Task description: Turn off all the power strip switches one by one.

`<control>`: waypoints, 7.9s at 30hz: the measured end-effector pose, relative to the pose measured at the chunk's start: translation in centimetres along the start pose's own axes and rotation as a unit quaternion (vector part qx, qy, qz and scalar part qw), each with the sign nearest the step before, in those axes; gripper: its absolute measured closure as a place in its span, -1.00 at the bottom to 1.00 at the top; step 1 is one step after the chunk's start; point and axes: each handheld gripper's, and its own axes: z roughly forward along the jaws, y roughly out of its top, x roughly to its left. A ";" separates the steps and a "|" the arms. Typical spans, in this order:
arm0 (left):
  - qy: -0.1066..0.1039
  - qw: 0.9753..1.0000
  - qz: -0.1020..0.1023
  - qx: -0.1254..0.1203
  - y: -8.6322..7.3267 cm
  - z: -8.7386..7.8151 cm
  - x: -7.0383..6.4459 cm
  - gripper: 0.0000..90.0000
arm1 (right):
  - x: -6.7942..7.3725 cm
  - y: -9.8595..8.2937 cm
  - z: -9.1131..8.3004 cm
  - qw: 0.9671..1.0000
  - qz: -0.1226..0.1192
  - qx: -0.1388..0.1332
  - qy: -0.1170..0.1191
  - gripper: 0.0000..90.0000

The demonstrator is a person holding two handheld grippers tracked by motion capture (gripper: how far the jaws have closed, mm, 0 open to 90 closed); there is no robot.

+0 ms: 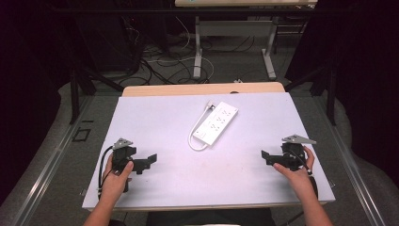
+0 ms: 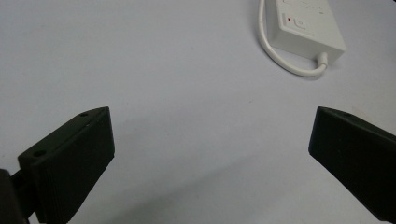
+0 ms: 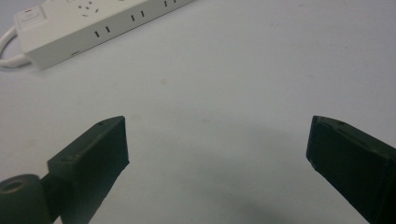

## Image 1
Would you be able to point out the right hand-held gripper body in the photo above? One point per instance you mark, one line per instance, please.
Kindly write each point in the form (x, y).
(293, 153)

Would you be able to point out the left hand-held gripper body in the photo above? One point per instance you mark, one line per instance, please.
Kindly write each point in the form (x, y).
(120, 155)

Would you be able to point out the person's right hand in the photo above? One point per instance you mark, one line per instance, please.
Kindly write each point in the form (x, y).
(298, 179)

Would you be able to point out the person's left hand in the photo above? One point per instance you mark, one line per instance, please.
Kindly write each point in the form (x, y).
(114, 185)

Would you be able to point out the black floor socket cover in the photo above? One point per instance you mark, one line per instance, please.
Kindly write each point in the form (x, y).
(81, 135)

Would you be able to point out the white power strip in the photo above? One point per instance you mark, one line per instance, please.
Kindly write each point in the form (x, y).
(216, 124)

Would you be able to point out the black metal stand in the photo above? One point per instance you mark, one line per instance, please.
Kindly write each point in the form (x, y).
(75, 91)
(329, 88)

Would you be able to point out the white desk with metal legs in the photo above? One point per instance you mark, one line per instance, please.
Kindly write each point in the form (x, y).
(235, 28)

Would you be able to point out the metal floor rail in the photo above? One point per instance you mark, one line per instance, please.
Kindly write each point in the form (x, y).
(47, 169)
(351, 169)

